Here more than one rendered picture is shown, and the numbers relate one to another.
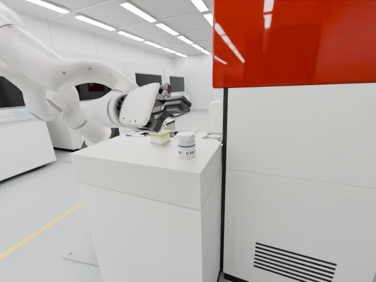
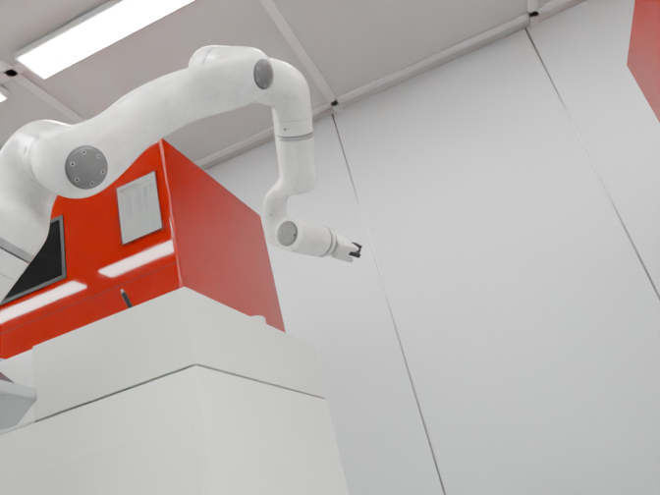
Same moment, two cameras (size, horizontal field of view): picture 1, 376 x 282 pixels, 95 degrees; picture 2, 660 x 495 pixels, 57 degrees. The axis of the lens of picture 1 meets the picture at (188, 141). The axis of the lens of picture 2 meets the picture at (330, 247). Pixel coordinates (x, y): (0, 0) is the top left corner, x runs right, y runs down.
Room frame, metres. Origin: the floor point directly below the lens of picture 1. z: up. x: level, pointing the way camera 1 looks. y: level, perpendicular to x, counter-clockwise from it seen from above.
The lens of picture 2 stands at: (0.60, 1.57, 0.51)
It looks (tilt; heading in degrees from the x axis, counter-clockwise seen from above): 24 degrees up; 263
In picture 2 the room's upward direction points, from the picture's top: 15 degrees counter-clockwise
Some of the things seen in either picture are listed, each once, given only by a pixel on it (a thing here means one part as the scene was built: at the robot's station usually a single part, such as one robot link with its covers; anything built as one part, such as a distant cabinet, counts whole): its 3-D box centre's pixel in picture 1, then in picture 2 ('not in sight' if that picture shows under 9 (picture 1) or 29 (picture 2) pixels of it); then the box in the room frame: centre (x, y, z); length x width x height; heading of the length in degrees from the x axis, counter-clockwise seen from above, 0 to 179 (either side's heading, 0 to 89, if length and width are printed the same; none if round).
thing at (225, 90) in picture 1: (234, 117); not in sight; (1.19, -0.33, 1.02); 0.81 x 0.03 x 0.40; 157
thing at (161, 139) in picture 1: (160, 137); not in sight; (0.82, 0.14, 1.00); 0.07 x 0.07 x 0.07; 59
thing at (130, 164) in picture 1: (150, 161); (200, 375); (0.78, 0.19, 0.89); 0.62 x 0.35 x 0.14; 67
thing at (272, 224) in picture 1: (279, 201); not in sight; (1.06, -0.65, 0.41); 0.82 x 0.70 x 0.82; 157
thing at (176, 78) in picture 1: (172, 93); not in sight; (8.42, 0.63, 1.00); 1.80 x 1.08 x 2.00; 157
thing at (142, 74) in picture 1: (145, 95); not in sight; (6.39, 1.47, 1.00); 1.80 x 1.08 x 2.00; 157
